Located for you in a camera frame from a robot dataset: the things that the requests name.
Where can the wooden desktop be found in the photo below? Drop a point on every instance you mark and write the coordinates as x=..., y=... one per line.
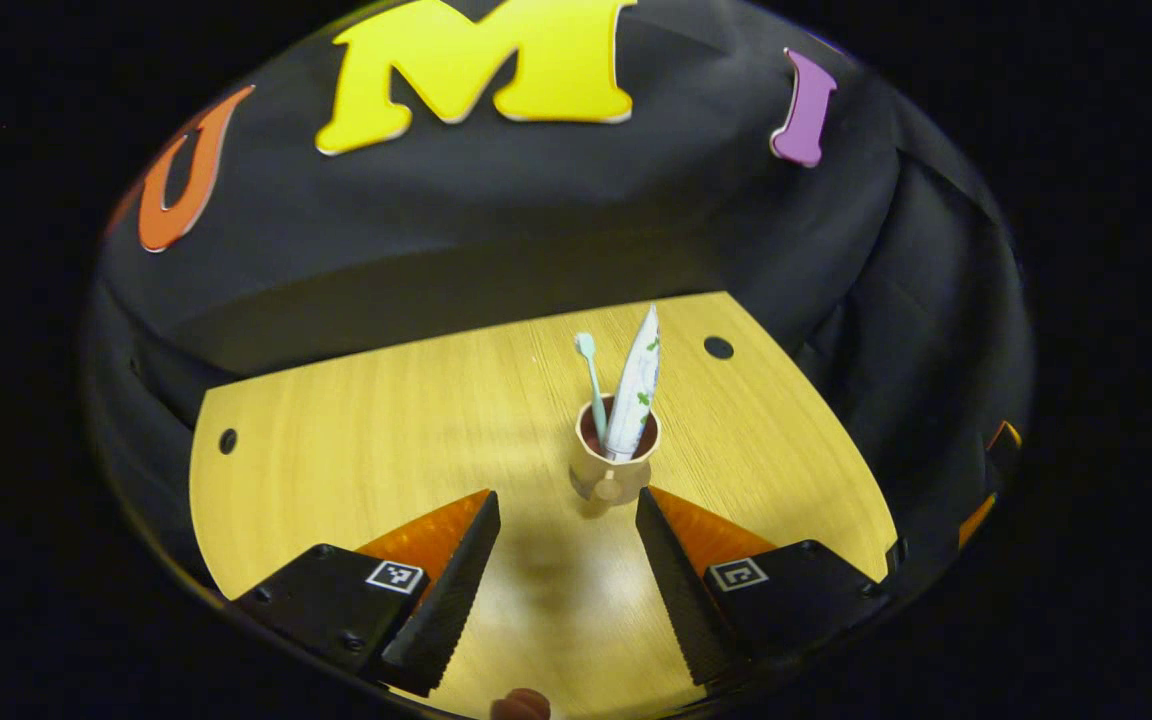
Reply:
x=356, y=450

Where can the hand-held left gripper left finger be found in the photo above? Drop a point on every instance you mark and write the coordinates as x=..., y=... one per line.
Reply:
x=451, y=600

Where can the pale green toothbrush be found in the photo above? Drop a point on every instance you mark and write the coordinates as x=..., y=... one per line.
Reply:
x=593, y=385

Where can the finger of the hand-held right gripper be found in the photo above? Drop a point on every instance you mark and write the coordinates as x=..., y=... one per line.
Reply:
x=1004, y=432
x=976, y=522

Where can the beige cup with brown inside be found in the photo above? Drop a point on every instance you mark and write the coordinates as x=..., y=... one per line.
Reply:
x=596, y=475

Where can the white toothpaste tube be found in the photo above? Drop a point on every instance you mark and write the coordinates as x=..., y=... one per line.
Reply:
x=636, y=400

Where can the black backdrop cloth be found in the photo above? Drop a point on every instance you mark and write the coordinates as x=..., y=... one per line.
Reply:
x=536, y=220

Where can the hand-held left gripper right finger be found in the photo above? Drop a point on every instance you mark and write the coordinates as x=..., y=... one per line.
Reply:
x=686, y=600

